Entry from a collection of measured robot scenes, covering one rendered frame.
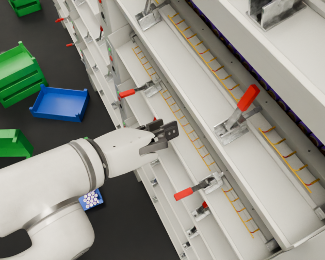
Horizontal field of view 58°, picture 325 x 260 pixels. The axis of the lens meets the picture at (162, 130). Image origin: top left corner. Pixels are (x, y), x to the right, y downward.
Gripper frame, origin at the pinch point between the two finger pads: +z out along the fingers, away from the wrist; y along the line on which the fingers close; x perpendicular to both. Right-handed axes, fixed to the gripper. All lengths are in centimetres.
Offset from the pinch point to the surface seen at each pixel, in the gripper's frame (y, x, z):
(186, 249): -24, -56, 21
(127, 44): -24.5, 16.5, 13.5
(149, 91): -11.4, 5.6, 7.7
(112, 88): -62, 0, 29
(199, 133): 3.2, -2.8, 6.8
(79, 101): -132, -13, 45
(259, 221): 17.9, -15.3, 2.7
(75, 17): -99, 33, 39
